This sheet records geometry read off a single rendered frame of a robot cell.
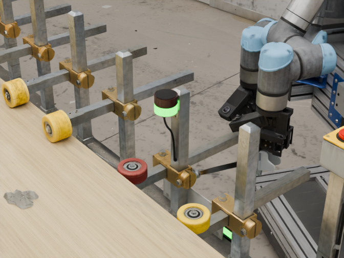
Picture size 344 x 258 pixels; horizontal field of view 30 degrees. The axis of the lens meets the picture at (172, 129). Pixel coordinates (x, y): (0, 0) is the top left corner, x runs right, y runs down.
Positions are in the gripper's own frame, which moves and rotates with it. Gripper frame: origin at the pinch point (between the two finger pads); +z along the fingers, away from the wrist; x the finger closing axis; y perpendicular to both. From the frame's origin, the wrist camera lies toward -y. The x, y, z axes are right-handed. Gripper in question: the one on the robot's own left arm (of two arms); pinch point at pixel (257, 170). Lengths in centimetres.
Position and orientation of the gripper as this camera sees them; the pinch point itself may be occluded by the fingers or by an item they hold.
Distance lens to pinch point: 168.6
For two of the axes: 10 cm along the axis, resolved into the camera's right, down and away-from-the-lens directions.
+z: 0.0, 8.5, 5.3
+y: 8.6, 2.7, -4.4
